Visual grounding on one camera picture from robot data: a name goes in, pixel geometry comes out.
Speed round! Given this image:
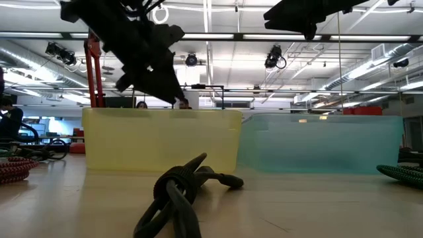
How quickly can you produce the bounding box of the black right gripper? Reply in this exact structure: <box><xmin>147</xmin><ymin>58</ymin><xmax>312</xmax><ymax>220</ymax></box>
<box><xmin>263</xmin><ymin>0</ymin><xmax>371</xmax><ymax>40</ymax></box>

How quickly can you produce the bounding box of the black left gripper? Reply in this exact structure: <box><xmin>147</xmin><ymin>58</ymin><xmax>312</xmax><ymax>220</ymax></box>
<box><xmin>59</xmin><ymin>0</ymin><xmax>186</xmax><ymax>105</ymax></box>

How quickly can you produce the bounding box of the black USB cable bundle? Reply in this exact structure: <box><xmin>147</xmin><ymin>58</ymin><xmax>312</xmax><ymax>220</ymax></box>
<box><xmin>133</xmin><ymin>152</ymin><xmax>245</xmax><ymax>238</ymax></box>

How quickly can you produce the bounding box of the black monitor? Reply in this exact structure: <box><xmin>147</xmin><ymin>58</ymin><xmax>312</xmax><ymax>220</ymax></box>
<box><xmin>104</xmin><ymin>96</ymin><xmax>136</xmax><ymax>109</ymax></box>

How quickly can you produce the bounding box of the red desk lamp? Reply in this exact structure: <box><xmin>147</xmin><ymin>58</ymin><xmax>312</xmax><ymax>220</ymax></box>
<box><xmin>68</xmin><ymin>31</ymin><xmax>106</xmax><ymax>155</ymax></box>

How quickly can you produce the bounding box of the yellow translucent plastic bin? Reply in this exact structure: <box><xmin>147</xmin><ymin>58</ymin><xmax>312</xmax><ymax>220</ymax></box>
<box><xmin>82</xmin><ymin>108</ymin><xmax>244</xmax><ymax>173</ymax></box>

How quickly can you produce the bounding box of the black overhead light bar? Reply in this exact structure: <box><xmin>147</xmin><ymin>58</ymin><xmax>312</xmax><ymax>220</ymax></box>
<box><xmin>0</xmin><ymin>31</ymin><xmax>423</xmax><ymax>42</ymax></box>

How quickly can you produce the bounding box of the red box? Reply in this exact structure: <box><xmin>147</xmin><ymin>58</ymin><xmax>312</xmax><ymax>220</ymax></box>
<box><xmin>342</xmin><ymin>105</ymin><xmax>383</xmax><ymax>116</ymax></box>

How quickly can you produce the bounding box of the teal translucent plastic bin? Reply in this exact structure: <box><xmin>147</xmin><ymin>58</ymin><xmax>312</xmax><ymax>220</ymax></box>
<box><xmin>236</xmin><ymin>114</ymin><xmax>404</xmax><ymax>175</ymax></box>

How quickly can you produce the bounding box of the thin hanging cord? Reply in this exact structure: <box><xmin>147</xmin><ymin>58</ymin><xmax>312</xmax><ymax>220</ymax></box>
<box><xmin>336</xmin><ymin>13</ymin><xmax>344</xmax><ymax>110</ymax></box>

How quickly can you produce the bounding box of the white cable loop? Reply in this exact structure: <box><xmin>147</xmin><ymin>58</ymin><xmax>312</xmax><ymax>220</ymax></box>
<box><xmin>151</xmin><ymin>5</ymin><xmax>169</xmax><ymax>24</ymax></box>

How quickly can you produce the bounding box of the silver ventilation duct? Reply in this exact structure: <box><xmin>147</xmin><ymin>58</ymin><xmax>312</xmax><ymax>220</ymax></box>
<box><xmin>0</xmin><ymin>41</ymin><xmax>89</xmax><ymax>89</ymax></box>
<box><xmin>322</xmin><ymin>42</ymin><xmax>419</xmax><ymax>92</ymax></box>

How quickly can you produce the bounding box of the black coiled hose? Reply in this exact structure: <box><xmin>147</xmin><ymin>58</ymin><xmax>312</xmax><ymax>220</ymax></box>
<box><xmin>16</xmin><ymin>122</ymin><xmax>69</xmax><ymax>161</ymax></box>

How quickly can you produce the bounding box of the red braided USB cable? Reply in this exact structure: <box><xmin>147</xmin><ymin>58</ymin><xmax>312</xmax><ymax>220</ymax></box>
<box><xmin>0</xmin><ymin>156</ymin><xmax>40</xmax><ymax>185</ymax></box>

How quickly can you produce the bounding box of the green black braided USB cable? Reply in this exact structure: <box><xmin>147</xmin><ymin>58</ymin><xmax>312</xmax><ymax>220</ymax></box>
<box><xmin>376</xmin><ymin>164</ymin><xmax>423</xmax><ymax>190</ymax></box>

